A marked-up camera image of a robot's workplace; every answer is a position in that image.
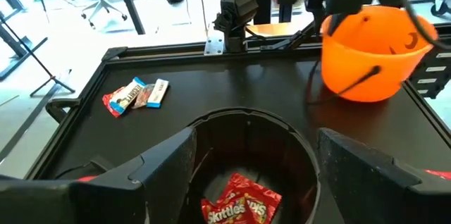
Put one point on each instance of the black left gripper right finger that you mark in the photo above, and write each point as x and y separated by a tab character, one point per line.
370	196

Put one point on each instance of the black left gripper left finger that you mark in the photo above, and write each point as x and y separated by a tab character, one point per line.
158	188

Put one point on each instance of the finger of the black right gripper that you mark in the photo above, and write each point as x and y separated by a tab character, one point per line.
336	23

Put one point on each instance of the orange plastic bucket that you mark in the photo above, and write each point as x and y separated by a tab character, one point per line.
366	65

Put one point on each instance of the brown candy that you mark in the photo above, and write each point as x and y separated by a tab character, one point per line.
142	95

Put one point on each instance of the white blue Hershey's bar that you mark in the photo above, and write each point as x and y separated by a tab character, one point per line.
157	93
127	95

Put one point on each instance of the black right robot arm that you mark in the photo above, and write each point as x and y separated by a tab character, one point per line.
235	9

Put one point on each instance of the black plastic bucket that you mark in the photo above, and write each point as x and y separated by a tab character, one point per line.
253	139

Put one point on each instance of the black table mat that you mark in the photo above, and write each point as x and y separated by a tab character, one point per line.
246	83

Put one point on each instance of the black rack with white labels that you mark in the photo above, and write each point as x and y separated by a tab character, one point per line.
433	72

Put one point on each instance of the black tripod stand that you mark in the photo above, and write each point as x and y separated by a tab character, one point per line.
53	77

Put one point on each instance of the black desk leg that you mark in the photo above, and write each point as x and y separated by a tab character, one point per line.
130	4

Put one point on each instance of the black stand foot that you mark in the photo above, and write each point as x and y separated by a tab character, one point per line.
24	56

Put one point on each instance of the white office chair base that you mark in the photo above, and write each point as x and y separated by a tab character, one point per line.
102	4

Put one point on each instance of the silver mounting bracket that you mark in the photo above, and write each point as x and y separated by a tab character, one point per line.
214	46

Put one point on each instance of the black aluminium table frame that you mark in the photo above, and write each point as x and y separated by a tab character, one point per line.
169	48

